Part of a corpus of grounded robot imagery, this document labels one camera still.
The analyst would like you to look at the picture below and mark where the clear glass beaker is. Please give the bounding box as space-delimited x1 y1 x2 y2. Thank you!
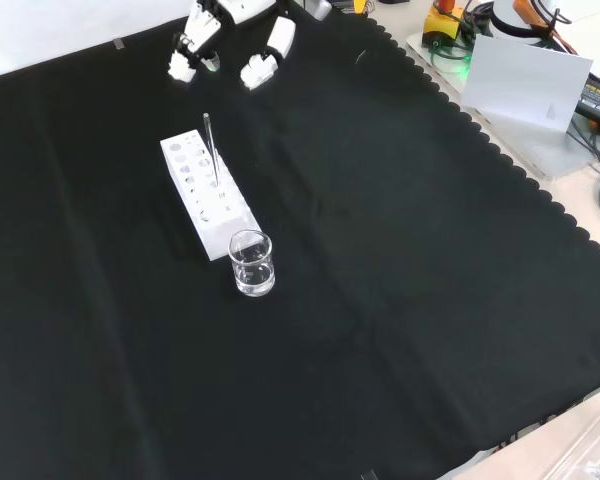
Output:
227 229 277 298

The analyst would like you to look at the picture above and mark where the clear plastic box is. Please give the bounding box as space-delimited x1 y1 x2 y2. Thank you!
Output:
542 379 600 480

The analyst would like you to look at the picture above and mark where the white test tube rack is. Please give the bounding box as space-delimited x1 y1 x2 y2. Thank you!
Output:
159 128 261 262

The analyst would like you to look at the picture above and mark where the yellow stop button box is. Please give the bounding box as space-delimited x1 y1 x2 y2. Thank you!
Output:
420 0 465 50

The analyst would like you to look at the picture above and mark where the orange cable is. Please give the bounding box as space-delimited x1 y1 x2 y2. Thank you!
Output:
512 0 579 56

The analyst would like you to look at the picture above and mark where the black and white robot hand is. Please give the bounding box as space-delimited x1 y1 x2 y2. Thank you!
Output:
167 0 334 92

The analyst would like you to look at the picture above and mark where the black table cloth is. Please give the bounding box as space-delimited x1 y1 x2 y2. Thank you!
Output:
0 0 600 480

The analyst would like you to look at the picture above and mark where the pale white board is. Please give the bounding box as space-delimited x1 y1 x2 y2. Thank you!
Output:
459 33 595 134

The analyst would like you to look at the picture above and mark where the grey metal base plate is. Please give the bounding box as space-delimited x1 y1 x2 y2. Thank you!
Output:
404 29 600 179

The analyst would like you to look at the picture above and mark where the hex key set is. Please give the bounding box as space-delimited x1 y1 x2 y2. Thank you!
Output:
331 0 377 16

